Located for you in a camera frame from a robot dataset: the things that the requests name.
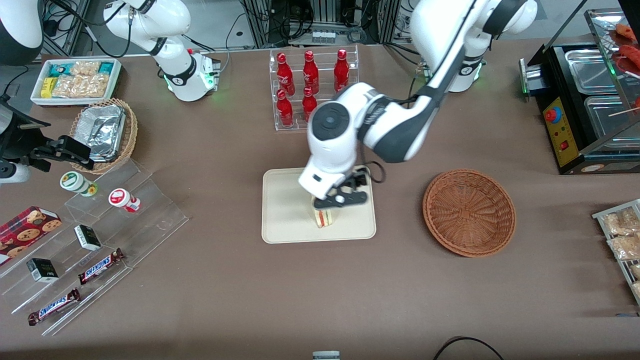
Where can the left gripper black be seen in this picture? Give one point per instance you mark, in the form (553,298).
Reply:
(358,180)

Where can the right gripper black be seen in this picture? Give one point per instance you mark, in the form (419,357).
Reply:
(22,140)

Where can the triangular sandwich wedge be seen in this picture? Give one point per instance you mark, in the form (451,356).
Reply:
(324,219)

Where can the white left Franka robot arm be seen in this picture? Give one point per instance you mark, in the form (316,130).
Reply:
(330,150)

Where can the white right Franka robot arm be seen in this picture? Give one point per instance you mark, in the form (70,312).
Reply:
(175,20)

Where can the aluminium foil tray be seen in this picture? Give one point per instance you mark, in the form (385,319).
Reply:
(102,130)

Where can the light tan wicker basket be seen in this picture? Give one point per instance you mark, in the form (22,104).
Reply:
(131,135)

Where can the cream rectangular serving tray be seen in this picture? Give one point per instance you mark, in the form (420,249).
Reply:
(290,215)

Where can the brown round wicker basket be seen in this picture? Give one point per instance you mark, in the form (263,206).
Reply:
(470,215)

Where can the green lid yogurt cup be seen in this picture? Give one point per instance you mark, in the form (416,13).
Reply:
(74,181)

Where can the red lid yogurt cup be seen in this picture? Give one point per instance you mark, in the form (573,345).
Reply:
(120,198)

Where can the white rectangular snack bin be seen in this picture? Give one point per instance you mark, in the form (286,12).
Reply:
(37,100)

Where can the clear bag of crackers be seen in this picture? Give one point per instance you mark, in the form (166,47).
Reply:
(85,68)
(67,86)
(95,85)

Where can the yellow snack packet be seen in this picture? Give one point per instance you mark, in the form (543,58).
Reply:
(48,87)

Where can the small black carton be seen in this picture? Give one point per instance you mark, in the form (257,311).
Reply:
(87,237)
(42,270)

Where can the clear acrylic bottle rack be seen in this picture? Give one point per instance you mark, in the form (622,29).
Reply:
(295,127)

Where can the teal snack packet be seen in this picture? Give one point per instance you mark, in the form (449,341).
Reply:
(60,70)
(105,67)

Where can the red chocolate chip cookie box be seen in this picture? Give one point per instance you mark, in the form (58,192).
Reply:
(25,232)

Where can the clear acrylic stepped display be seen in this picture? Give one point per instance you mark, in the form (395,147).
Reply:
(150,220)

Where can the red Coca-Cola bottle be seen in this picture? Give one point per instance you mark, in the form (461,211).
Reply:
(341,67)
(285,75)
(310,72)
(306,100)
(285,112)

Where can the Snickers chocolate bar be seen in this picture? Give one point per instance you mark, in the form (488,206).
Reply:
(100,266)
(54,307)

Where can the small grey device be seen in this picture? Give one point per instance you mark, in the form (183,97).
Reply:
(326,356)

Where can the aluminium equipment rack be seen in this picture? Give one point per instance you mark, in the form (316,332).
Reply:
(260,25)

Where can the black food warmer cabinet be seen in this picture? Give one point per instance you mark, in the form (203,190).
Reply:
(610,167)

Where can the steel warmer pan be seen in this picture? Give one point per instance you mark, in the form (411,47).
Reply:
(590,70)
(612,117)

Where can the clear packet of fried snacks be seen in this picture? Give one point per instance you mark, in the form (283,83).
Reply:
(625,247)
(622,221)

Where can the red sausage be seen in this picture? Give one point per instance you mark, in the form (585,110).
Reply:
(631,51)
(627,31)

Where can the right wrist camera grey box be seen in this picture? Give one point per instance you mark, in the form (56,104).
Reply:
(15,173)

